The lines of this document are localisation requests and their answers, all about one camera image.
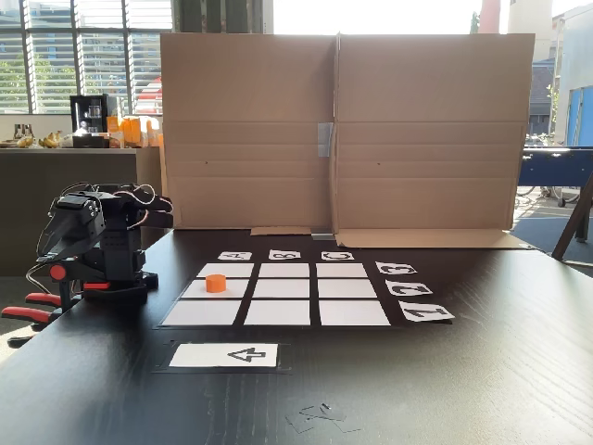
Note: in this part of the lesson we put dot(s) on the round orange token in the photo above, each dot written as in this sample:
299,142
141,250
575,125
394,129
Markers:
215,283

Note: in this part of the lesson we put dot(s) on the grid of nine white squares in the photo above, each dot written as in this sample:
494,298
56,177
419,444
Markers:
282,292

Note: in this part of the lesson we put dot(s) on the black red clamp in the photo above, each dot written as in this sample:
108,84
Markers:
28,315
69,285

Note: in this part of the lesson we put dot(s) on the brown counter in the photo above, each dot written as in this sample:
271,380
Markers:
28,208

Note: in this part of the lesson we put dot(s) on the yellow bananas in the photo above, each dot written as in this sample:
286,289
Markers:
51,140

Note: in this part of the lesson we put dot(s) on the black coffee machine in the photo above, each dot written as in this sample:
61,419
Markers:
92,120

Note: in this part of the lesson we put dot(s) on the orange cartons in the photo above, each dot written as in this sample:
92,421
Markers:
132,130

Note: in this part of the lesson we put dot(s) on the paper sheet letter A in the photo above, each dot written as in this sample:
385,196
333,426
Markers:
235,256

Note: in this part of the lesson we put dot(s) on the white arrow paper sheet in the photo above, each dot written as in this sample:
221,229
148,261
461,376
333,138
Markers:
222,356

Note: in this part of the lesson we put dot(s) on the brown cardboard screen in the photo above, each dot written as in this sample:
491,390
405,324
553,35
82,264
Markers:
431,116
245,116

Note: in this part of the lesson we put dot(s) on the paper sheet letter B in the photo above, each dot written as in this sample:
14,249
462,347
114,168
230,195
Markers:
285,255

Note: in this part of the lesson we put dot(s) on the grey tape strip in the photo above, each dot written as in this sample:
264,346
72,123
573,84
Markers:
325,139
323,235

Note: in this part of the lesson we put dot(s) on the paper sheet letter C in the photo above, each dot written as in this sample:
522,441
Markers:
337,256

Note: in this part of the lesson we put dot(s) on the clear tape scraps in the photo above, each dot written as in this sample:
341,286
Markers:
319,417

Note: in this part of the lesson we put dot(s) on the paper sheet number 3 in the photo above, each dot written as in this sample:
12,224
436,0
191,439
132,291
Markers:
396,268

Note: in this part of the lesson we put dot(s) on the paper sheet number 2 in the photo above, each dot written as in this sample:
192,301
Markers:
408,288

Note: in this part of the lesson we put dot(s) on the paper sheet number 1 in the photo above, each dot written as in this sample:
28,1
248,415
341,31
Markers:
426,313

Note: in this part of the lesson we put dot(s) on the blue foosball table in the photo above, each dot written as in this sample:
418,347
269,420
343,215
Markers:
551,167

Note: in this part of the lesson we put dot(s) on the dark wooden leg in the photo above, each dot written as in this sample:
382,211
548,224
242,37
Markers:
574,218

